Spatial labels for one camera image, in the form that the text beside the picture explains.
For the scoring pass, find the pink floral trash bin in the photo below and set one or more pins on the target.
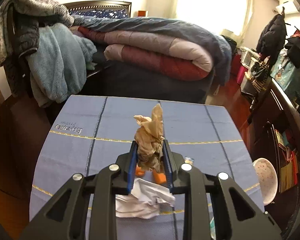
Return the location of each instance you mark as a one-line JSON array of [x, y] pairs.
[[267, 178]]

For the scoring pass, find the dark wooden headboard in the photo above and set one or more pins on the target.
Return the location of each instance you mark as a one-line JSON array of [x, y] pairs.
[[99, 5]]

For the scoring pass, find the dark wooden dresser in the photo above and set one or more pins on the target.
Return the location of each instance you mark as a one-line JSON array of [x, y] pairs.
[[275, 136]]

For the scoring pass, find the hanging black jacket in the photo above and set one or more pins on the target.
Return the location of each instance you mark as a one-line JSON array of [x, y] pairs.
[[272, 38]]

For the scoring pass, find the blue checked tablecloth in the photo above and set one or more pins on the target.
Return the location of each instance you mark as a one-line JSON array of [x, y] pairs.
[[90, 132]]

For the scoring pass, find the teal snack wrapper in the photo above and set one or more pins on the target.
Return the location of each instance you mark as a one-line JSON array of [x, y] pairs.
[[212, 228]]

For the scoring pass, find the folded pink red quilt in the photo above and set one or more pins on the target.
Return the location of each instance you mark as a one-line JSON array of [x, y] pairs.
[[174, 57]]

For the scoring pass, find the blue grey blanket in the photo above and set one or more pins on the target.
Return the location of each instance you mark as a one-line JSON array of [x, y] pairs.
[[216, 45]]

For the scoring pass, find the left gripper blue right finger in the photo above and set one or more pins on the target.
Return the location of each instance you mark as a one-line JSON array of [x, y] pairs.
[[169, 165]]

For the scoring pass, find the brown tissue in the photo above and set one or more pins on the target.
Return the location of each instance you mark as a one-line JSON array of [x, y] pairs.
[[149, 137]]

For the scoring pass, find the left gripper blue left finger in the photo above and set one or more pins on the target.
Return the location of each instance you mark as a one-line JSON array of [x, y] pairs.
[[131, 167]]

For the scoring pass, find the light blue fleece towel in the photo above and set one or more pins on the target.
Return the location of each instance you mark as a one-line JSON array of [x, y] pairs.
[[59, 67]]

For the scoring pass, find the white paper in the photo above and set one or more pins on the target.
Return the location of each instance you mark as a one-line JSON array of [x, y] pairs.
[[144, 200]]

